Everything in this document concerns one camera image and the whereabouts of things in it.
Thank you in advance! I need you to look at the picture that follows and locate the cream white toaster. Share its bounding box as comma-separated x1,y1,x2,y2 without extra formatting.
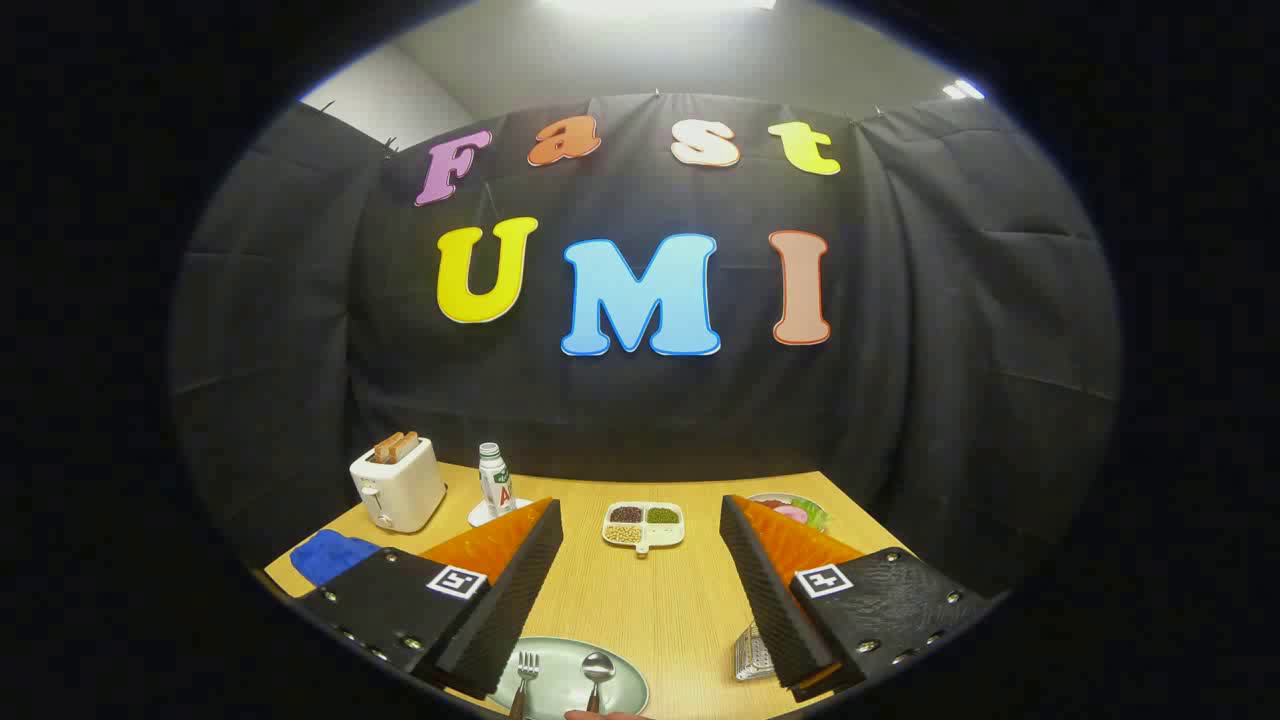
349,437,448,534

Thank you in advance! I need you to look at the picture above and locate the white drink bottle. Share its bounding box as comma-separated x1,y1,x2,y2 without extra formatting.
478,443,517,518

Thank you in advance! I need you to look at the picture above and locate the pale green round plate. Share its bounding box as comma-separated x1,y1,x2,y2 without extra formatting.
490,637,651,720

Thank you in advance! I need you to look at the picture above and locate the white square coaster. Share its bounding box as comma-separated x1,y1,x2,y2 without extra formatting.
468,497,534,528

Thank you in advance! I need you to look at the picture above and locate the white oval food plate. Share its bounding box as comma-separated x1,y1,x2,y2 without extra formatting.
745,492,831,533

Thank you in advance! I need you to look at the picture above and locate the white divided bean dish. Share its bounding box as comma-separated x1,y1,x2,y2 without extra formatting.
602,501,686,556

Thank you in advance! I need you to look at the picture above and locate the metal wire basket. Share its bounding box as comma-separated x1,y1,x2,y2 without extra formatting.
735,622,779,683

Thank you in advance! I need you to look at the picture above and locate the wooden handled metal spoon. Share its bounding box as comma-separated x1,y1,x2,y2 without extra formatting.
582,652,616,713

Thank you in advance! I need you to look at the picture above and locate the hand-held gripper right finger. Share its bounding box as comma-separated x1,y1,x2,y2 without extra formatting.
719,494,991,703

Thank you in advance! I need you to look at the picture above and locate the wooden handled metal fork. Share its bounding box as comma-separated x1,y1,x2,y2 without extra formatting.
508,652,541,719

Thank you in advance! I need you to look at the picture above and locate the blue folded cloth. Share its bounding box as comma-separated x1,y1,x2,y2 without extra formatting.
290,529,383,588

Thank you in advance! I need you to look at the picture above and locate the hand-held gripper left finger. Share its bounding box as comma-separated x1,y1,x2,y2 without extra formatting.
298,497,564,701

